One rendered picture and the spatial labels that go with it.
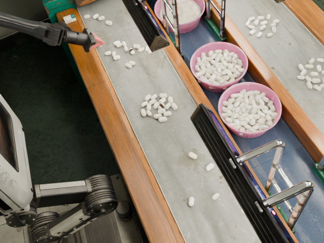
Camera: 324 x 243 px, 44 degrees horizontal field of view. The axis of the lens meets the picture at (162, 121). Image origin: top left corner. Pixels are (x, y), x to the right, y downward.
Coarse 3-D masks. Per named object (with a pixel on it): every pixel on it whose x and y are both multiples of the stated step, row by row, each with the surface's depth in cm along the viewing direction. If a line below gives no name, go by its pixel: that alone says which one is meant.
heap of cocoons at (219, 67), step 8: (208, 56) 193; (216, 56) 190; (224, 56) 190; (232, 56) 191; (200, 64) 189; (208, 64) 188; (216, 64) 187; (224, 64) 187; (232, 64) 187; (240, 64) 186; (200, 72) 186; (208, 72) 187; (216, 72) 185; (224, 72) 184; (232, 72) 185; (240, 72) 185; (208, 80) 184; (216, 80) 184; (224, 80) 182; (232, 80) 181; (224, 88) 181
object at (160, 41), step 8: (128, 0) 167; (136, 0) 162; (128, 8) 168; (136, 8) 162; (144, 8) 160; (136, 16) 162; (144, 16) 157; (152, 16) 163; (136, 24) 162; (144, 24) 158; (152, 24) 154; (144, 32) 158; (152, 32) 153; (160, 32) 154; (152, 40) 153; (160, 40) 152; (168, 40) 155; (152, 48) 154; (160, 48) 156
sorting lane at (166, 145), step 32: (96, 32) 208; (128, 32) 206; (160, 64) 191; (128, 96) 183; (160, 128) 171; (192, 128) 170; (160, 160) 163; (192, 160) 162; (192, 192) 154; (224, 192) 153; (192, 224) 147; (224, 224) 146
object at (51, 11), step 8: (56, 0) 211; (64, 0) 213; (72, 0) 215; (96, 0) 222; (48, 8) 213; (56, 8) 215; (64, 8) 217; (64, 48) 242; (72, 56) 249; (72, 64) 254; (80, 80) 268
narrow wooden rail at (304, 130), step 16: (240, 32) 194; (240, 48) 189; (256, 64) 182; (256, 80) 186; (272, 80) 176; (288, 96) 171; (288, 112) 168; (304, 112) 166; (304, 128) 161; (304, 144) 165; (320, 144) 157; (320, 160) 158
